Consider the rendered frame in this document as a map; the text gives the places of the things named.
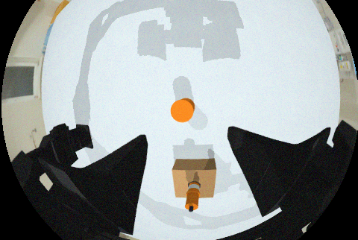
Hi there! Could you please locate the tan wooden block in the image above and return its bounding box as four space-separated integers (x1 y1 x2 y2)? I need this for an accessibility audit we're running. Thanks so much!
171 159 217 198

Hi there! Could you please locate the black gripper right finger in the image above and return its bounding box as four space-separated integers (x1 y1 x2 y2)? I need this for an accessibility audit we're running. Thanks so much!
227 126 331 217

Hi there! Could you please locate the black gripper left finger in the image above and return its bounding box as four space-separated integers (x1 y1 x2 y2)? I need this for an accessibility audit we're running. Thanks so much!
39 133 148 235

